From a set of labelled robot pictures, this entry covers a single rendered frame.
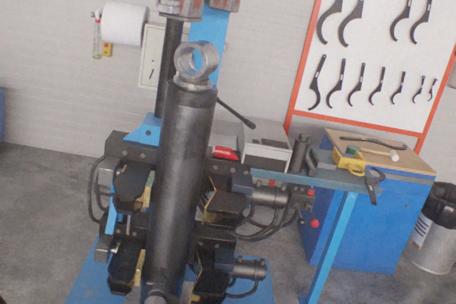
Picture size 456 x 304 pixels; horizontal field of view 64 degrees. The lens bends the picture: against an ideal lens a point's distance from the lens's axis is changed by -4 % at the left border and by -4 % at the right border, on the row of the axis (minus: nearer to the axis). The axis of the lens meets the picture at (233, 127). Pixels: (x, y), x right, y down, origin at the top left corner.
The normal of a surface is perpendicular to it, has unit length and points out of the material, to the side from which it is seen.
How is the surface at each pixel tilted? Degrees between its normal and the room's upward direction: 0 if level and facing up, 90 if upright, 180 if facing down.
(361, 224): 90
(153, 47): 90
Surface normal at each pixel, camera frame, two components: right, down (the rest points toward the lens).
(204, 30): 0.02, 0.36
